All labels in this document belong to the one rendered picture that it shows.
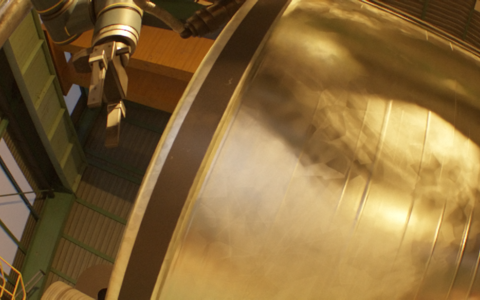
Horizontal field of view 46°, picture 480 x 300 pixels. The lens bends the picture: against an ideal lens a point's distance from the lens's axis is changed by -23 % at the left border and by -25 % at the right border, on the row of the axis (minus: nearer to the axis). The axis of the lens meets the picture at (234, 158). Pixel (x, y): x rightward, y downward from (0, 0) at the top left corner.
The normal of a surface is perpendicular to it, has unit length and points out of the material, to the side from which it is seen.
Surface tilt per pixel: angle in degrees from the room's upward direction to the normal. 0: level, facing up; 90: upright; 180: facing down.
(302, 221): 93
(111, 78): 156
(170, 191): 95
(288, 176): 90
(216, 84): 83
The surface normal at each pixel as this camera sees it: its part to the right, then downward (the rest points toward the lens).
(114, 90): 0.05, 0.85
